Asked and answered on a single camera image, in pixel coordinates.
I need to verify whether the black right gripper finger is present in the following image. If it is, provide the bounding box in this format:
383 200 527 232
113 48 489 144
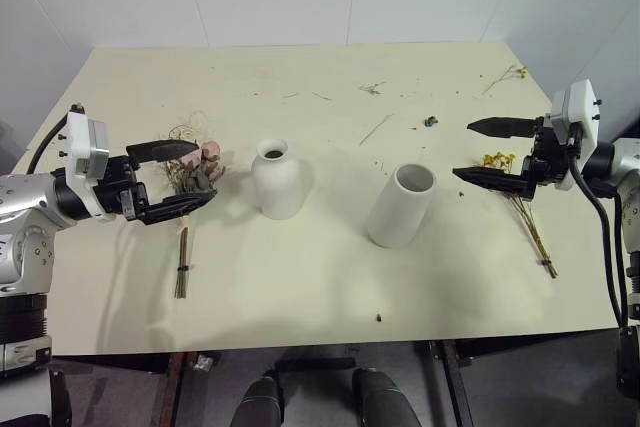
465 116 544 140
451 165 534 199

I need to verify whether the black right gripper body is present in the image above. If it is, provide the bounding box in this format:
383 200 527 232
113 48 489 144
520 116 584 197

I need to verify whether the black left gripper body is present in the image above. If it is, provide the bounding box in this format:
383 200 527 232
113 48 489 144
92 153 152 223

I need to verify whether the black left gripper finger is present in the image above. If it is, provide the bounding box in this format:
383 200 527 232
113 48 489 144
136 189 219 226
125 139 202 165

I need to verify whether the white cylindrical vase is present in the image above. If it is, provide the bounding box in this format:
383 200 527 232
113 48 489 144
366 163 437 250

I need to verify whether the white bottle-shaped vase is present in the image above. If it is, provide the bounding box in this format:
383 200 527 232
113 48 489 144
251 137 303 221

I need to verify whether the dried pink flower bouquet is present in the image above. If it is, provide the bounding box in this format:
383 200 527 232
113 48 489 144
167 110 226 301

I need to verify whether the dried twig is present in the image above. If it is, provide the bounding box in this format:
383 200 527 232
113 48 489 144
481 64 529 96

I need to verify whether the dried yellow flower bouquet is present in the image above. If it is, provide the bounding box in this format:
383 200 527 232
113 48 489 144
479 150 559 280

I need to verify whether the long loose dry twig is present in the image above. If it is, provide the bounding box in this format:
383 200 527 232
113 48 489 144
358 114 393 147

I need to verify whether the rusty metal table leg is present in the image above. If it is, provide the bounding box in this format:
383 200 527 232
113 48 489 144
151 350 200 427
428 340 475 427

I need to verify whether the dark rounded shape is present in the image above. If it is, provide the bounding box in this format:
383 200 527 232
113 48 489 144
229 375 282 427
351 367 422 427

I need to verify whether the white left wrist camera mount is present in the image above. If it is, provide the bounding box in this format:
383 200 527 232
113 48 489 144
63 104 117 224

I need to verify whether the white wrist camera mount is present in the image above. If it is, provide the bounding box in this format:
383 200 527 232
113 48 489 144
548 78 602 192
63 104 117 224

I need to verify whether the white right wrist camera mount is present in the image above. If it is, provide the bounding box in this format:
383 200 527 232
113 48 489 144
548 78 602 192

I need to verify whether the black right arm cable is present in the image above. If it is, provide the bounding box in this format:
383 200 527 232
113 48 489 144
568 135 632 329

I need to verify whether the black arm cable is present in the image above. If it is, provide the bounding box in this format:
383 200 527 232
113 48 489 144
26 111 72 174
568 135 632 329

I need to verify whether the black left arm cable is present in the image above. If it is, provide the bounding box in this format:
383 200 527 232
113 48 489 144
26 111 72 174

